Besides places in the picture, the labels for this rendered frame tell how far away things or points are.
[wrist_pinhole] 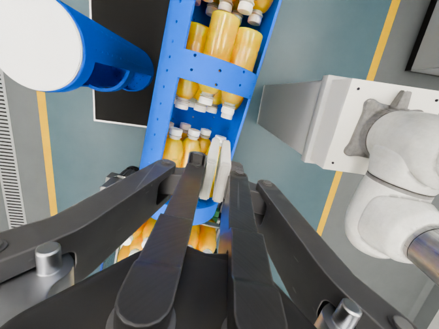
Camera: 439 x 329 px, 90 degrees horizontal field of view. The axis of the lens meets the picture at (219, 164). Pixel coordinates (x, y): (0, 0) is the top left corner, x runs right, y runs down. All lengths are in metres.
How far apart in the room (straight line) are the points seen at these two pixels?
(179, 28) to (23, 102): 1.83
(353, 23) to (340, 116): 1.38
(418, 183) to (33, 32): 1.10
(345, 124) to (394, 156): 0.20
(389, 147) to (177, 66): 0.56
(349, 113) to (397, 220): 0.34
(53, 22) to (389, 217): 1.04
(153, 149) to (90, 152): 1.50
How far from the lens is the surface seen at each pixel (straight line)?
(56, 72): 0.90
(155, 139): 0.63
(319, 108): 0.89
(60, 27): 0.89
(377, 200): 0.69
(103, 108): 1.82
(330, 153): 0.82
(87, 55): 0.88
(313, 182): 2.16
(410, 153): 0.65
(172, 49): 0.61
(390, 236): 0.66
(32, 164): 2.41
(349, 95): 0.80
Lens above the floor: 1.79
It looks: 71 degrees down
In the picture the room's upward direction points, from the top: 173 degrees clockwise
